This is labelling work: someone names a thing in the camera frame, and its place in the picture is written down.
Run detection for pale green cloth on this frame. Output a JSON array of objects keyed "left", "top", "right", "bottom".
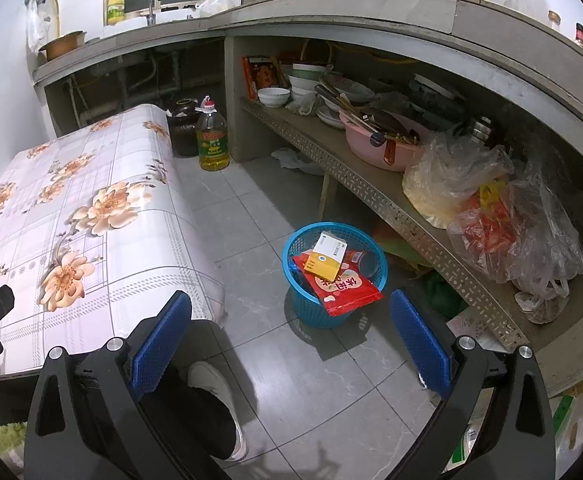
[{"left": 0, "top": 421, "right": 27, "bottom": 471}]

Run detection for clear bag with red contents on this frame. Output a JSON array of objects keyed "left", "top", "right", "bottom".
[{"left": 446, "top": 160, "right": 583, "bottom": 301}]

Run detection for concrete kitchen counter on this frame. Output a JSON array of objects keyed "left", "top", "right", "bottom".
[{"left": 32, "top": 0, "right": 583, "bottom": 401}]

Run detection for pink plastic basin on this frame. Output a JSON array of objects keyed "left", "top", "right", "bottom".
[{"left": 339, "top": 110, "right": 435, "bottom": 172}]

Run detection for cardboard box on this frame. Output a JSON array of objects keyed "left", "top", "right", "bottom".
[{"left": 546, "top": 375, "right": 583, "bottom": 461}]

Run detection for small clear plastic bag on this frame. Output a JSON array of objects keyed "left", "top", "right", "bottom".
[{"left": 514, "top": 275, "right": 572, "bottom": 325}]

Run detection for yellow hose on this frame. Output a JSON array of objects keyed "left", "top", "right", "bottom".
[{"left": 46, "top": 0, "right": 67, "bottom": 41}]

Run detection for white bowl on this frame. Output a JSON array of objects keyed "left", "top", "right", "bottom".
[{"left": 258, "top": 87, "right": 291, "bottom": 108}]

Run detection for stack of white plates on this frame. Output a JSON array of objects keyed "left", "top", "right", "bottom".
[{"left": 316, "top": 102, "right": 352, "bottom": 128}]

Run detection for steel pot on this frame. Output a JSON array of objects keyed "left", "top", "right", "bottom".
[{"left": 469, "top": 115, "right": 497, "bottom": 143}]

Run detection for red snack tube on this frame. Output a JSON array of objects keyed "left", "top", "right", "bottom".
[{"left": 344, "top": 249, "right": 379, "bottom": 278}]

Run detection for white and yellow carton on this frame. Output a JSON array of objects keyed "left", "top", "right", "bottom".
[{"left": 303, "top": 231, "right": 349, "bottom": 282}]

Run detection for green plastic bag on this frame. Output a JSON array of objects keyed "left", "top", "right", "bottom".
[{"left": 424, "top": 272, "right": 469, "bottom": 318}]

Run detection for beige perforated shelf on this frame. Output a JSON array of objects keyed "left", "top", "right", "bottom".
[{"left": 239, "top": 97, "right": 535, "bottom": 353}]

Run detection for blue plastic mesh basket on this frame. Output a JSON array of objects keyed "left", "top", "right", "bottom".
[{"left": 282, "top": 221, "right": 389, "bottom": 330}]

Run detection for black pan with white rim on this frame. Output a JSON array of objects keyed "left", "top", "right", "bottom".
[{"left": 409, "top": 74, "right": 472, "bottom": 121}]

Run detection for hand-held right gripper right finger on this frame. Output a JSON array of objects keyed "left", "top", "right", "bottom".
[{"left": 389, "top": 288, "right": 556, "bottom": 480}]

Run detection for white shoe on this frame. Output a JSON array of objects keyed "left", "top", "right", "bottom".
[{"left": 188, "top": 360, "right": 250, "bottom": 462}]

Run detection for hanging white plastic bag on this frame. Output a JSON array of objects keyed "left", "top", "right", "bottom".
[{"left": 26, "top": 0, "right": 55, "bottom": 53}]

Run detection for floral tablecloth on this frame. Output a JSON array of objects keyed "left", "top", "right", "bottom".
[{"left": 0, "top": 104, "right": 227, "bottom": 378}]

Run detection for red printed box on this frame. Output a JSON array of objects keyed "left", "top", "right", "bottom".
[{"left": 242, "top": 56, "right": 278, "bottom": 102}]

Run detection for red snack packet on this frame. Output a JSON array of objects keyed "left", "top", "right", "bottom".
[{"left": 291, "top": 249, "right": 385, "bottom": 317}]

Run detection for bundle of wooden chopsticks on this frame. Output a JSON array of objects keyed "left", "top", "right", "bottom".
[{"left": 319, "top": 77, "right": 387, "bottom": 133}]

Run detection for orange and green bag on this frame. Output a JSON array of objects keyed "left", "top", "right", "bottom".
[{"left": 371, "top": 225, "right": 439, "bottom": 273}]

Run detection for stack of white bowls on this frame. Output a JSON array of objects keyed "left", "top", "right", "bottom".
[{"left": 288, "top": 62, "right": 332, "bottom": 103}]

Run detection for grey drain pipes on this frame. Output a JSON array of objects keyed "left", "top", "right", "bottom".
[{"left": 69, "top": 47, "right": 187, "bottom": 126}]

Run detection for dark ceramic jar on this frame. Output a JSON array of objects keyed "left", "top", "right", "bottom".
[{"left": 166, "top": 97, "right": 205, "bottom": 158}]

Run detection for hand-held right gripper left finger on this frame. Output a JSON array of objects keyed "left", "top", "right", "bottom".
[{"left": 23, "top": 290, "right": 197, "bottom": 480}]

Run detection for red-handled utensil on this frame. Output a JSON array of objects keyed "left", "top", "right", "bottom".
[{"left": 369, "top": 127, "right": 422, "bottom": 166}]

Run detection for pinkish paper sack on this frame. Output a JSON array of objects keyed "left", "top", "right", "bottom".
[{"left": 446, "top": 305, "right": 509, "bottom": 356}]

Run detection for white rag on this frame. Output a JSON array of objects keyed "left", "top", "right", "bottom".
[{"left": 270, "top": 147, "right": 326, "bottom": 176}]

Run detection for person's black trouser leg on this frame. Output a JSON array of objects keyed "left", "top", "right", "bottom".
[{"left": 142, "top": 355, "right": 237, "bottom": 461}]

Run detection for cooking oil bottle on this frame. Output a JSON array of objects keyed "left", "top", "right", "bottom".
[{"left": 195, "top": 95, "right": 231, "bottom": 173}]

